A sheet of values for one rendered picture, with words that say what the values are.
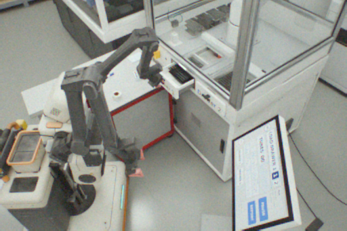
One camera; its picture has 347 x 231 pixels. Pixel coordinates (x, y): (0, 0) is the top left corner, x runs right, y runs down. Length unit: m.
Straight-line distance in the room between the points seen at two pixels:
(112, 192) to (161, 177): 0.51
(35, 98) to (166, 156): 1.21
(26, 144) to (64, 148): 0.57
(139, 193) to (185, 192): 0.38
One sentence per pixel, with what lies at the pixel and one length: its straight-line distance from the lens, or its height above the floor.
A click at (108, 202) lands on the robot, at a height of 0.28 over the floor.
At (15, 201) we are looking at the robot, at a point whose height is 0.79.
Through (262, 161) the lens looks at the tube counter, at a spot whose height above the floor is 1.11.
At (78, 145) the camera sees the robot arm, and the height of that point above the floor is 1.27.
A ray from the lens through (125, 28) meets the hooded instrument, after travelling 2.71.
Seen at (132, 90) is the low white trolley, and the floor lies 0.76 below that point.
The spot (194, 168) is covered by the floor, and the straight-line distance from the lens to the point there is 2.67.
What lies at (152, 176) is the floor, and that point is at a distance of 2.64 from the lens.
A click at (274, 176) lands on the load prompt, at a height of 1.15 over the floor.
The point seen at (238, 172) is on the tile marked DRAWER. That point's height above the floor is 1.00.
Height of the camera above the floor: 2.29
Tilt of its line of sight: 46 degrees down
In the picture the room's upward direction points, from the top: 3 degrees counter-clockwise
